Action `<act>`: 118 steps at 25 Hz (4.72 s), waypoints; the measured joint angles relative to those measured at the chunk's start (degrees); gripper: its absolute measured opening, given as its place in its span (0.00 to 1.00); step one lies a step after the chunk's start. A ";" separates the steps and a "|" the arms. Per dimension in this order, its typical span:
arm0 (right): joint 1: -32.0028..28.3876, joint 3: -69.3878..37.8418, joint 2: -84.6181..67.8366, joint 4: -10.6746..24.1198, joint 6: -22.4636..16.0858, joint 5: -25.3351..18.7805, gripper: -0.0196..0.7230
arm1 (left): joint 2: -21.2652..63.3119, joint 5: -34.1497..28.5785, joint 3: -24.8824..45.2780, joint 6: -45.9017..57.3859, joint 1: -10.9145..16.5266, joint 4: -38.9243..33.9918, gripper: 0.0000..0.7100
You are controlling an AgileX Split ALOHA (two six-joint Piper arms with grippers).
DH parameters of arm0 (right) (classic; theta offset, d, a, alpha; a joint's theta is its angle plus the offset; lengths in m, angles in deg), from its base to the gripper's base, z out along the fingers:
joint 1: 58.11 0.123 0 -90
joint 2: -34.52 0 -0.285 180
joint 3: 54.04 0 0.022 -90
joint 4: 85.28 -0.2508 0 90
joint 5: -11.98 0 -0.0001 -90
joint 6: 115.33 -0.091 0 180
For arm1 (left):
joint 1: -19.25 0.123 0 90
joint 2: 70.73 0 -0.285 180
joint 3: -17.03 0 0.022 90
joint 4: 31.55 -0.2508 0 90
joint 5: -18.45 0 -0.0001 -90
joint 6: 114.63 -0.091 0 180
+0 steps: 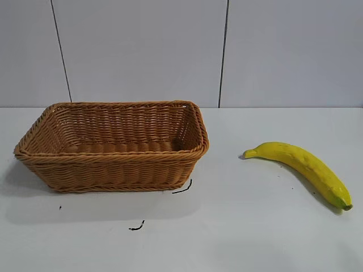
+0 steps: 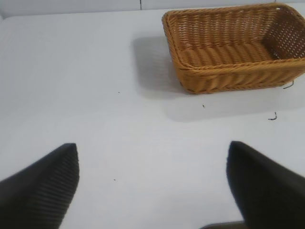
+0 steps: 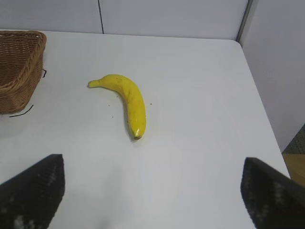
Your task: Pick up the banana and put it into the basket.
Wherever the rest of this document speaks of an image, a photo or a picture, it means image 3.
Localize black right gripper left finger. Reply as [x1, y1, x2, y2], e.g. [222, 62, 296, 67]
[0, 154, 66, 229]

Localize brown wicker basket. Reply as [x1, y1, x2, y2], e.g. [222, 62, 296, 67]
[0, 30, 48, 115]

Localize grey partition post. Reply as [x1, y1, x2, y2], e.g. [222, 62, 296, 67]
[236, 0, 254, 42]

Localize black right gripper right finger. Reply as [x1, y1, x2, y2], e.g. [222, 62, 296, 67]
[240, 156, 305, 229]

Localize yellow banana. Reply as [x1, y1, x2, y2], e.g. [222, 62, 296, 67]
[88, 74, 147, 141]

